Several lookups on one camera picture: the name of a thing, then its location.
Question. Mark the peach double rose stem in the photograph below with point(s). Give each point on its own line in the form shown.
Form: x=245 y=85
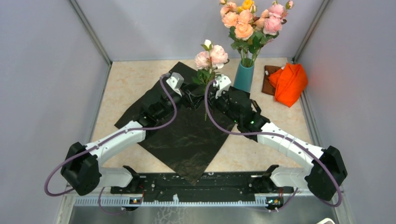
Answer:
x=245 y=34

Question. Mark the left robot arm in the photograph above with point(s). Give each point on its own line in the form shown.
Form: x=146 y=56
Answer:
x=83 y=166

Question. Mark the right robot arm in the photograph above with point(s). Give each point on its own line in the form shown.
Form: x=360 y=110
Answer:
x=322 y=170

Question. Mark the black wrapping paper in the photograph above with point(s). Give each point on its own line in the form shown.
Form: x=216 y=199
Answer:
x=190 y=142

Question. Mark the grey cable duct rail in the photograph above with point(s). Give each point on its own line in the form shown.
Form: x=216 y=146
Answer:
x=125 y=201

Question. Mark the black ribbon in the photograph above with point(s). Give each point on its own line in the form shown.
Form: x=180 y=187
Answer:
x=256 y=106

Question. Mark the orange cloth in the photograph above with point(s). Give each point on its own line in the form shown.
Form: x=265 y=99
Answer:
x=289 y=83

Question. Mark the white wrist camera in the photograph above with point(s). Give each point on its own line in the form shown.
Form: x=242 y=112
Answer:
x=221 y=84
x=175 y=81

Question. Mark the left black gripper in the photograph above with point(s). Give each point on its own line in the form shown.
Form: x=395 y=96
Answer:
x=194 y=100

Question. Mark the pink flower bunch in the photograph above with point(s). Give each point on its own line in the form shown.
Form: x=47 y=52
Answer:
x=273 y=19

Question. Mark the teal ceramic vase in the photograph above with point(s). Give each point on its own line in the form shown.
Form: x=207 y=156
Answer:
x=244 y=75

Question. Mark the peach rose stem in vase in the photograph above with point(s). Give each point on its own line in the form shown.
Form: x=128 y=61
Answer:
x=229 y=17

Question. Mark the light pink rose stem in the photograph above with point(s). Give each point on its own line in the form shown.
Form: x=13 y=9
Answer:
x=257 y=40

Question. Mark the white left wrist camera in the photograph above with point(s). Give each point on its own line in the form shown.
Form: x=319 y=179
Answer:
x=175 y=81

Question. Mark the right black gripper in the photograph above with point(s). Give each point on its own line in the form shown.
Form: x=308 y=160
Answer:
x=214 y=101

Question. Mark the yellow flower bunch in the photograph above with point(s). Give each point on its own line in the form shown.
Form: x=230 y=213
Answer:
x=247 y=5

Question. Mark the aluminium frame post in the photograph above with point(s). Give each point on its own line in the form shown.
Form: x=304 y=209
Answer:
x=90 y=31
x=311 y=29

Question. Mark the pale pink rose stem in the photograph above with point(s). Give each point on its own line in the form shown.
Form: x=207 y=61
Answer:
x=208 y=62

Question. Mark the left aluminium frame post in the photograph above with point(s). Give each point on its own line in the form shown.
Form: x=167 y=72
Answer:
x=90 y=31

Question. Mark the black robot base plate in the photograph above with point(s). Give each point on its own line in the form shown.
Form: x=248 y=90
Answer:
x=217 y=187

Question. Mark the brown cloth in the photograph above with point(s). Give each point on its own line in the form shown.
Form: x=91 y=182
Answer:
x=267 y=88

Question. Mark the right aluminium frame post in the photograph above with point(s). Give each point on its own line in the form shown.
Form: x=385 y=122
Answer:
x=311 y=29

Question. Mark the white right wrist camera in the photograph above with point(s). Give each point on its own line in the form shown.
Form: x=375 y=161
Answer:
x=221 y=84

